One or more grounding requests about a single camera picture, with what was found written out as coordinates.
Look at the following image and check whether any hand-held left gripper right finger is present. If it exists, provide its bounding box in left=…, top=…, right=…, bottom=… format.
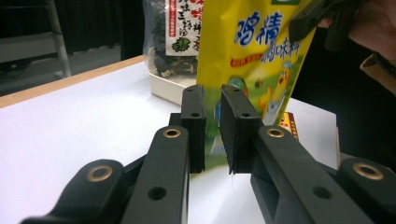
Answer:
left=219, top=83, right=375, bottom=224

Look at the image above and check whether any yellow seasoning pouch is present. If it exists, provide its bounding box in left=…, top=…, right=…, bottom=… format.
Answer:
left=189, top=0, right=319, bottom=181

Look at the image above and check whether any clear bag of dried seaweed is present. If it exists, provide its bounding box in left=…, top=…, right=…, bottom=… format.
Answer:
left=142, top=0, right=202, bottom=79

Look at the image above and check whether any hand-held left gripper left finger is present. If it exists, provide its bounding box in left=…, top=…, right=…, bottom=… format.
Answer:
left=120, top=84, right=207, bottom=224

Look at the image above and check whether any small brown yellow packet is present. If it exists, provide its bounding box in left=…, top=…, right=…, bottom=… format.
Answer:
left=277, top=111, right=301, bottom=142

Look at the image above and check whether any white table mat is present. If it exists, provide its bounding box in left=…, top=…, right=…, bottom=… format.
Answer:
left=0, top=60, right=341, bottom=224

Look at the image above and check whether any white plastic container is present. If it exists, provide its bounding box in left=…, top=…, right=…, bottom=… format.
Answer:
left=148, top=69, right=189, bottom=107

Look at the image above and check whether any grey metal stand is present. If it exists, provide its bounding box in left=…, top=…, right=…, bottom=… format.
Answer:
left=0, top=0, right=73, bottom=79

